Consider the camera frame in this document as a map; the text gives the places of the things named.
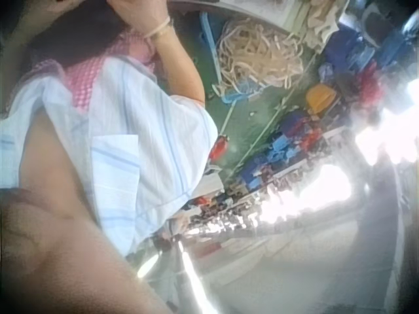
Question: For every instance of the person's right hand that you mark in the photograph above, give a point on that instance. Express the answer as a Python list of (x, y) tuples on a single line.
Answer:
[(140, 13)]

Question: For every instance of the dark cloth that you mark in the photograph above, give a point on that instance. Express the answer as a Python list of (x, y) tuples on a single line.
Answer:
[(78, 36)]

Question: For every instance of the heap of cream fabric strips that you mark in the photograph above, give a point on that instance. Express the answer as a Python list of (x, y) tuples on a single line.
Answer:
[(258, 55)]

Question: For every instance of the red plastic object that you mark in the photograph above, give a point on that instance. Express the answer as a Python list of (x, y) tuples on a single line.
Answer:
[(218, 147)]

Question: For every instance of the pile of cream cloth pieces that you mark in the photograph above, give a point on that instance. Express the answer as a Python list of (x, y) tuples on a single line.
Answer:
[(311, 23)]

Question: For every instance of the row of coloured cloth bundles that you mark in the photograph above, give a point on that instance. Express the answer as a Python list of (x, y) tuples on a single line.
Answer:
[(278, 153)]

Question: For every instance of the yellow cloth bundle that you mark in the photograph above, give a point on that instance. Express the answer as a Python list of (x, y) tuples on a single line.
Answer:
[(320, 98)]

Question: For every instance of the heap of blue cloths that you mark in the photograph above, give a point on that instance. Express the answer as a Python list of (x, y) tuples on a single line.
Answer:
[(363, 45)]

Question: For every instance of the red cloth bundle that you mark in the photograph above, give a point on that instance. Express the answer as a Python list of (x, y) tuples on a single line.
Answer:
[(371, 85)]

